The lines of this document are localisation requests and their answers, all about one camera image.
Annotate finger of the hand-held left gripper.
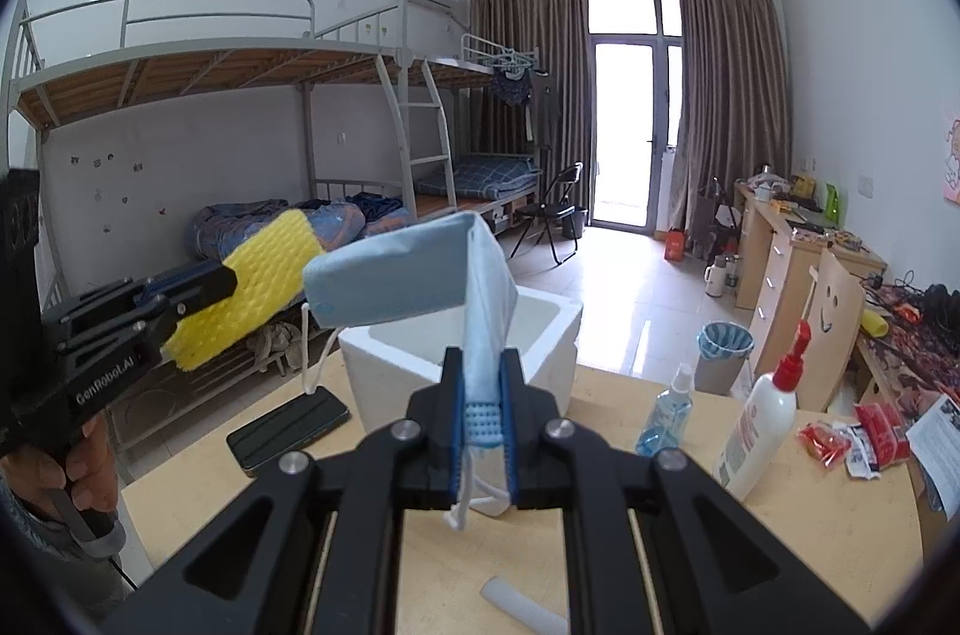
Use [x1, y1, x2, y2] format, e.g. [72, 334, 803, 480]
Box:
[45, 264, 224, 336]
[58, 266, 238, 360]

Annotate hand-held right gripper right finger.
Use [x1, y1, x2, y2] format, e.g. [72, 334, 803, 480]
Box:
[502, 348, 872, 635]

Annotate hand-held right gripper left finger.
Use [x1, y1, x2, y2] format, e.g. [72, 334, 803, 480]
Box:
[101, 347, 463, 635]

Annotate yellow foam net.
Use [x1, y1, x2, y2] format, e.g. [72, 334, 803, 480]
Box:
[163, 209, 327, 373]

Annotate white foam box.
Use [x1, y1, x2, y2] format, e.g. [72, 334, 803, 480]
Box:
[337, 282, 584, 520]

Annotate blue face mask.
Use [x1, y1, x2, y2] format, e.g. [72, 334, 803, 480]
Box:
[301, 211, 520, 531]

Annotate person's left hand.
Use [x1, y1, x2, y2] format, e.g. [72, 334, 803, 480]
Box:
[0, 417, 119, 522]

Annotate blue plaid quilt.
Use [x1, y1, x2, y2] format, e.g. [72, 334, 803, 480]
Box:
[185, 198, 412, 265]

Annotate white foam tube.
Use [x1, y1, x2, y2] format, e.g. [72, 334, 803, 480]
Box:
[482, 576, 571, 635]

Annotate clear blue spray bottle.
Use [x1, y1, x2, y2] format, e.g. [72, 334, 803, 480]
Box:
[636, 363, 695, 456]

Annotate black smartphone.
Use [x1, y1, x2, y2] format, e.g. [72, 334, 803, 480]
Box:
[226, 391, 352, 475]

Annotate metal bunk bed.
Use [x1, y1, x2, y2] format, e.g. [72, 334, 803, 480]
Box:
[409, 33, 545, 231]
[6, 0, 458, 456]

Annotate trash can with blue bag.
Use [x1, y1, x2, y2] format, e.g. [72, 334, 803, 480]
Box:
[696, 320, 755, 396]

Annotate white lotion pump bottle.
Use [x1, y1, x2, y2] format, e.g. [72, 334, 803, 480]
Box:
[712, 320, 815, 502]

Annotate blue plaid mattress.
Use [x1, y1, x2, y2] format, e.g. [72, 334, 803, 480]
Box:
[415, 153, 542, 201]

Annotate black folding chair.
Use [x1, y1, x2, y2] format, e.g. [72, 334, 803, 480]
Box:
[512, 162, 584, 268]

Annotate red snack packet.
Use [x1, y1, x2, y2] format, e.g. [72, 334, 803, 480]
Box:
[855, 402, 912, 463]
[799, 421, 853, 468]

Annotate wooden desk with drawers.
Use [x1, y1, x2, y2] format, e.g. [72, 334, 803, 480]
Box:
[733, 181, 887, 396]

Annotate cardboard with smiley face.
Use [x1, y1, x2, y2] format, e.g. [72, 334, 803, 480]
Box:
[799, 246, 871, 411]

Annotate white snack packet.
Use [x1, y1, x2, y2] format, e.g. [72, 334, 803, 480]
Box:
[844, 425, 883, 478]

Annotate glass balcony door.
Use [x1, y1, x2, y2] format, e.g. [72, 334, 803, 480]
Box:
[585, 0, 683, 229]

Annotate hanging dark clothes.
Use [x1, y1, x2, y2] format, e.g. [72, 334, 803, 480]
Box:
[491, 65, 560, 148]

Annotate brown curtain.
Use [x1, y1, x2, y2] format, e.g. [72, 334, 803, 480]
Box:
[469, 0, 593, 208]
[671, 0, 794, 238]

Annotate desk with patterned cloth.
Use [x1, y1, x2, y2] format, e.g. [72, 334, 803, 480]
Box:
[855, 282, 960, 426]

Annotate printed paper sheet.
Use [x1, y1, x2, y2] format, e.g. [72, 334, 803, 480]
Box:
[906, 391, 960, 516]

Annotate black headphones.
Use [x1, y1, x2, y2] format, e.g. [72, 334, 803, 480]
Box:
[919, 282, 960, 336]

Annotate cartoon wall poster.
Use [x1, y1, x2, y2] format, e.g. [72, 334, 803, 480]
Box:
[941, 113, 960, 202]

